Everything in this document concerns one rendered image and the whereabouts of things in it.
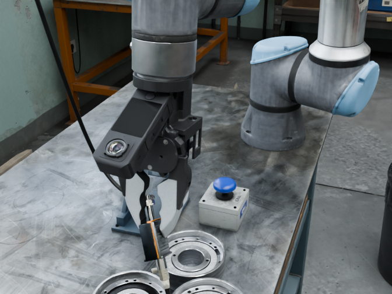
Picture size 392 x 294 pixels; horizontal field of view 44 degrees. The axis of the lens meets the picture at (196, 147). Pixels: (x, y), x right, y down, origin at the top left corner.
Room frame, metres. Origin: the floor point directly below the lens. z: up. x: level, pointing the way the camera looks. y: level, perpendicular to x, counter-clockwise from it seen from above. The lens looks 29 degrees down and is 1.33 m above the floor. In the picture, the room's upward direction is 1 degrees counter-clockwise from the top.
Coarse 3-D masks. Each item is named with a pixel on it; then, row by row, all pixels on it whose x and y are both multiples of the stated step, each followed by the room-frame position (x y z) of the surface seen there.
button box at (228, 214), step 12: (216, 192) 0.71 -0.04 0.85; (240, 192) 0.71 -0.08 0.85; (204, 204) 0.68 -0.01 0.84; (216, 204) 0.68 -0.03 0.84; (228, 204) 0.68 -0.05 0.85; (240, 204) 0.68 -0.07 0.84; (204, 216) 0.68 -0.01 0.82; (216, 216) 0.67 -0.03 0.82; (228, 216) 0.66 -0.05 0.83; (240, 216) 0.67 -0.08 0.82; (228, 228) 0.66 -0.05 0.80
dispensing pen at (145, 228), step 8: (152, 200) 0.52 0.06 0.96; (152, 208) 0.52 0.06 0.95; (152, 216) 0.51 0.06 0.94; (144, 224) 0.49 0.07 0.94; (144, 232) 0.49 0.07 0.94; (152, 232) 0.49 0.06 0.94; (144, 240) 0.48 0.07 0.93; (152, 240) 0.48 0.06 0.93; (144, 248) 0.48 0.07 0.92; (152, 248) 0.48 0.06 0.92; (152, 256) 0.47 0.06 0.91; (160, 264) 0.48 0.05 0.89; (160, 272) 0.47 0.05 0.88; (168, 272) 0.48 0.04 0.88; (160, 280) 0.47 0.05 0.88; (168, 280) 0.47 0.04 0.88; (168, 288) 0.46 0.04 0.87
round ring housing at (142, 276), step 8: (120, 272) 0.52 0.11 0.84; (128, 272) 0.52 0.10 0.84; (136, 272) 0.52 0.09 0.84; (144, 272) 0.52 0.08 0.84; (104, 280) 0.50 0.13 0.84; (112, 280) 0.51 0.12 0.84; (120, 280) 0.52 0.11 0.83; (128, 280) 0.52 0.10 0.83; (136, 280) 0.52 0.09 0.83; (144, 280) 0.52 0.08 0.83; (152, 280) 0.51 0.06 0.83; (96, 288) 0.49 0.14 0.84; (104, 288) 0.50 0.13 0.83; (112, 288) 0.50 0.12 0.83; (160, 288) 0.50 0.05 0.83
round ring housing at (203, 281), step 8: (192, 280) 0.50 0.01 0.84; (200, 280) 0.50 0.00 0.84; (208, 280) 0.50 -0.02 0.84; (216, 280) 0.50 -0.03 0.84; (184, 288) 0.49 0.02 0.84; (192, 288) 0.50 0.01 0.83; (200, 288) 0.50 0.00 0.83; (208, 288) 0.50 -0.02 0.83; (216, 288) 0.50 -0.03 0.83; (224, 288) 0.50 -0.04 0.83; (232, 288) 0.49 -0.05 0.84
